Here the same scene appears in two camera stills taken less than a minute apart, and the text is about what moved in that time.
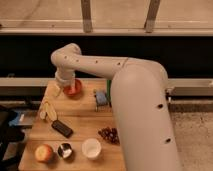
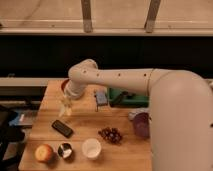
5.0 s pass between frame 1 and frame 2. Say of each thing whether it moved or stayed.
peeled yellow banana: moved
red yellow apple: stayed
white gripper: moved
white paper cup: stayed
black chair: stayed
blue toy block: stayed
